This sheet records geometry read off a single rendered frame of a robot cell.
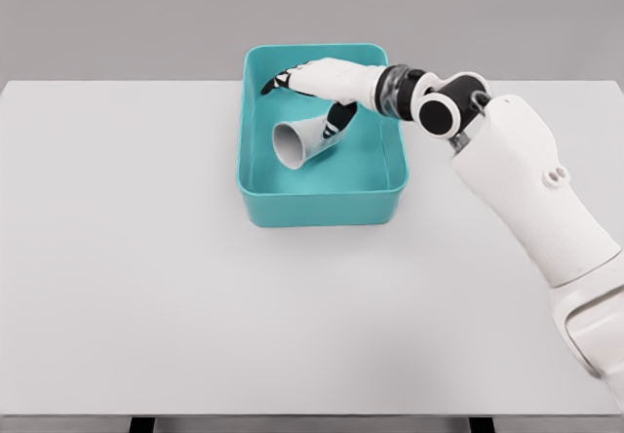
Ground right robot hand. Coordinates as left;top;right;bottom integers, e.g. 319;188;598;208
259;57;368;145

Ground teal plastic basket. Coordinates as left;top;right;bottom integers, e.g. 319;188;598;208
236;41;410;229

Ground white paper cup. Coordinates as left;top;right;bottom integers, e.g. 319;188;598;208
271;116;346;171

